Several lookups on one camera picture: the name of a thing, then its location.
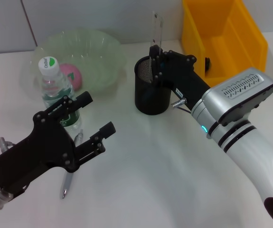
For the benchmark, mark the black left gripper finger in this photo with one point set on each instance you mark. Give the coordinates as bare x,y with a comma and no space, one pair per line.
79,101
103,134

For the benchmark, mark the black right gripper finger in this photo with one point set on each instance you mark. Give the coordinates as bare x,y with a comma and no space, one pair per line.
154,52
158,71

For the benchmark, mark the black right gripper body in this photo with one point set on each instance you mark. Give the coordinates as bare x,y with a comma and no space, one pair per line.
183,73

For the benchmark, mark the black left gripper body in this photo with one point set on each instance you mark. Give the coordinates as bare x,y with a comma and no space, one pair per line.
39,152

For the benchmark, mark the pink toy peach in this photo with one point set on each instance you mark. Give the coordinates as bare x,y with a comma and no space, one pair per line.
75,78

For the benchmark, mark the clear plastic ruler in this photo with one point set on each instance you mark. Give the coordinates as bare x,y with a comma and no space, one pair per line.
157,28

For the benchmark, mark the green plastic wrapper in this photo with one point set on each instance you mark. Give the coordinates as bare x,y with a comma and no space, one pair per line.
207,64

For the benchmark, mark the clear green-label water bottle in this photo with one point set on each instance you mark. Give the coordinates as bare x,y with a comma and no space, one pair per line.
53,80

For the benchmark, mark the silver ballpoint pen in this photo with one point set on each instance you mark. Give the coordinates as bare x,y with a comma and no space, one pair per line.
66,185

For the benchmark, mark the black mesh pen holder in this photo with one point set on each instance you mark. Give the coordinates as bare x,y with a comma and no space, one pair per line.
150,99

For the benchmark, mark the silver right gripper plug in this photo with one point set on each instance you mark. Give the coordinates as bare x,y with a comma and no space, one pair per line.
178,102

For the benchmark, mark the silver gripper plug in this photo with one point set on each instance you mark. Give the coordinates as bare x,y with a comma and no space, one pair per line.
178,102
2,142

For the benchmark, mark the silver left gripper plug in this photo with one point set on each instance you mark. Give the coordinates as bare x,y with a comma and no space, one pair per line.
2,142

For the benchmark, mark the translucent green plastic bowl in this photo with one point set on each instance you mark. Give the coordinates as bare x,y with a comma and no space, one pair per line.
98,52

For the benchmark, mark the yellow plastic storage bin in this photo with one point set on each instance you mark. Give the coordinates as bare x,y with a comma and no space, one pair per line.
224,35

